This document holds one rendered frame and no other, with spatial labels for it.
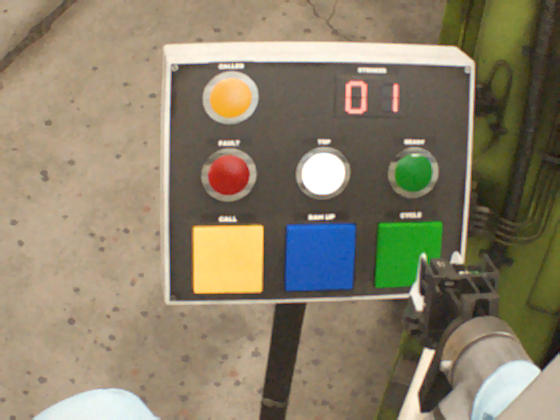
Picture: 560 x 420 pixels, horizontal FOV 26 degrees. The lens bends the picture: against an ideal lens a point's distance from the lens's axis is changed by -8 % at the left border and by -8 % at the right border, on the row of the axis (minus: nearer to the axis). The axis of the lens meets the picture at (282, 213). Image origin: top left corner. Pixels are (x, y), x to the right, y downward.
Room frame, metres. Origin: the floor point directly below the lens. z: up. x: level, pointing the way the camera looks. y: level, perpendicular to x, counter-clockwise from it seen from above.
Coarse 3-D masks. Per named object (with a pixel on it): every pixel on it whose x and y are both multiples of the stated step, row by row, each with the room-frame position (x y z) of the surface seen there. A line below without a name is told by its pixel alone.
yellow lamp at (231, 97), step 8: (224, 80) 0.98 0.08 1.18; (232, 80) 0.98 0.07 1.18; (240, 80) 0.98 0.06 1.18; (216, 88) 0.97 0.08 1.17; (224, 88) 0.97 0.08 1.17; (232, 88) 0.98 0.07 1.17; (240, 88) 0.98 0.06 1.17; (248, 88) 0.98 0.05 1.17; (216, 96) 0.97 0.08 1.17; (224, 96) 0.97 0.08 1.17; (232, 96) 0.97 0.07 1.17; (240, 96) 0.97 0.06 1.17; (248, 96) 0.97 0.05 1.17; (216, 104) 0.96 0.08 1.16; (224, 104) 0.96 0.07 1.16; (232, 104) 0.97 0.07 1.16; (240, 104) 0.97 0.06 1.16; (248, 104) 0.97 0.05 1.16; (216, 112) 0.96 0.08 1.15; (224, 112) 0.96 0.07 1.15; (232, 112) 0.96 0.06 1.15; (240, 112) 0.96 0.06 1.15
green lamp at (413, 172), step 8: (400, 160) 0.97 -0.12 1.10; (408, 160) 0.97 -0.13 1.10; (416, 160) 0.98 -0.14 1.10; (424, 160) 0.98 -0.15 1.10; (400, 168) 0.97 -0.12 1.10; (408, 168) 0.97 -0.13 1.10; (416, 168) 0.97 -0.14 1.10; (424, 168) 0.97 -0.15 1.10; (400, 176) 0.96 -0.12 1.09; (408, 176) 0.97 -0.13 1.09; (416, 176) 0.97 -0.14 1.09; (424, 176) 0.97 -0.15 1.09; (400, 184) 0.96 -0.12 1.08; (408, 184) 0.96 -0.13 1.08; (416, 184) 0.96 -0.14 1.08; (424, 184) 0.97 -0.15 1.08
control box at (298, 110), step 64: (192, 64) 0.98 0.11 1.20; (256, 64) 1.00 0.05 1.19; (320, 64) 1.01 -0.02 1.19; (384, 64) 1.02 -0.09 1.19; (448, 64) 1.04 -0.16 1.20; (192, 128) 0.95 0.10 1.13; (256, 128) 0.96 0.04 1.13; (320, 128) 0.97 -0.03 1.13; (384, 128) 0.99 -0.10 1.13; (448, 128) 1.00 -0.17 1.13; (192, 192) 0.91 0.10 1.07; (256, 192) 0.93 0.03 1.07; (384, 192) 0.95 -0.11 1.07; (448, 192) 0.97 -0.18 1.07; (192, 256) 0.88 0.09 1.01; (448, 256) 0.93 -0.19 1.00
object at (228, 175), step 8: (216, 160) 0.93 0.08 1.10; (224, 160) 0.94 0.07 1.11; (232, 160) 0.94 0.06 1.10; (240, 160) 0.94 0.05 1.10; (216, 168) 0.93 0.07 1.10; (224, 168) 0.93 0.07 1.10; (232, 168) 0.93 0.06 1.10; (240, 168) 0.93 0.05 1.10; (248, 168) 0.94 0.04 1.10; (208, 176) 0.92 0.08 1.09; (216, 176) 0.93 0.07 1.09; (224, 176) 0.93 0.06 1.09; (232, 176) 0.93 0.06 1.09; (240, 176) 0.93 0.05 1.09; (248, 176) 0.93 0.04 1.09; (216, 184) 0.92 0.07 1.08; (224, 184) 0.92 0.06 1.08; (232, 184) 0.92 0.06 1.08; (240, 184) 0.93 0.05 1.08; (224, 192) 0.92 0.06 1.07; (232, 192) 0.92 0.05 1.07
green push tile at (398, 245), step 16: (384, 224) 0.93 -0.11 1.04; (400, 224) 0.94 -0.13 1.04; (416, 224) 0.94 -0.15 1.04; (432, 224) 0.94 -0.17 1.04; (384, 240) 0.92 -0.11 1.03; (400, 240) 0.93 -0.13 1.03; (416, 240) 0.93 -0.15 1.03; (432, 240) 0.93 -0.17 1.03; (384, 256) 0.91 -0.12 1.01; (400, 256) 0.92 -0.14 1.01; (416, 256) 0.92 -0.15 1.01; (432, 256) 0.92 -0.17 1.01; (384, 272) 0.90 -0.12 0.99; (400, 272) 0.91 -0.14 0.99; (416, 272) 0.91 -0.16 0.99
